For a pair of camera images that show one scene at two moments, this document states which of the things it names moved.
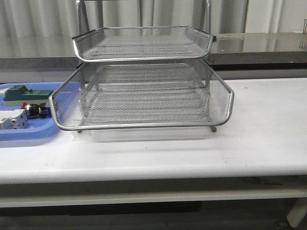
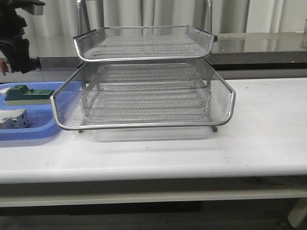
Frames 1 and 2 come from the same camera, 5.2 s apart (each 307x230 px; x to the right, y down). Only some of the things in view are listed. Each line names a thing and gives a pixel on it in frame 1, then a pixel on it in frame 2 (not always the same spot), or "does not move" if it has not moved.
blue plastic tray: (36, 129) does not move
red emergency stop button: (42, 110) -> (5, 68)
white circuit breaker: (13, 119) does not move
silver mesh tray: (142, 93) does not move
